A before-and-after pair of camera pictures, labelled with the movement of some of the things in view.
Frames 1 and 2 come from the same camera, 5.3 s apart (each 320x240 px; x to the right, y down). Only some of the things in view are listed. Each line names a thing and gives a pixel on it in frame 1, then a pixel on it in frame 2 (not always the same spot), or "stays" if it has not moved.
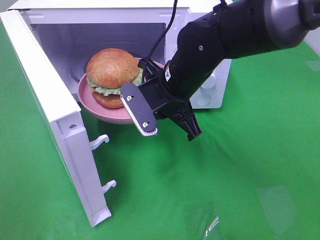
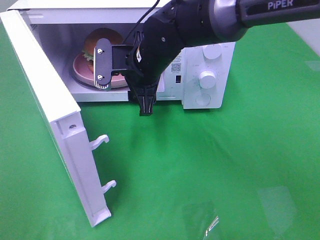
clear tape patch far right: x=315 y=65 stays
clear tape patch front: x=201 y=218 stays
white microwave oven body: x=72 y=31 stays
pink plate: x=120 y=115 to x=82 y=71
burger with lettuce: x=108 y=70 to x=91 y=39
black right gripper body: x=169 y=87 to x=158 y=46
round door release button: x=203 y=99 stays
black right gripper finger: x=148 y=67 to x=139 y=37
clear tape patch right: x=279 y=209 stays
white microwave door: x=62 y=115 stays
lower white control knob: x=209 y=83 stays
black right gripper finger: x=181 y=112 to x=145 y=97
